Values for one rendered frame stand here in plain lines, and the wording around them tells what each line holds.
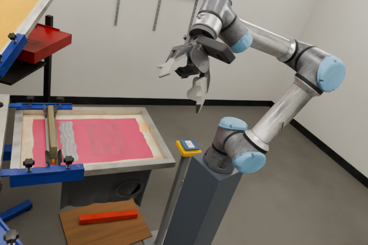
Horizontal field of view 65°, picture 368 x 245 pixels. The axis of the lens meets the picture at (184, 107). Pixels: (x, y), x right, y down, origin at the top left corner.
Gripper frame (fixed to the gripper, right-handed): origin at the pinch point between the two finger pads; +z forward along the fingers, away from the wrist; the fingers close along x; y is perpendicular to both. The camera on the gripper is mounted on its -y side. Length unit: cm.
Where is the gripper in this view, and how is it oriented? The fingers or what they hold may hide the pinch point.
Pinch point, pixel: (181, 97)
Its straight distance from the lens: 67.0
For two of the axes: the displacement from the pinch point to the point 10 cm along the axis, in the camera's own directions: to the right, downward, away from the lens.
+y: -7.3, 0.1, 6.8
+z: -3.6, 8.4, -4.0
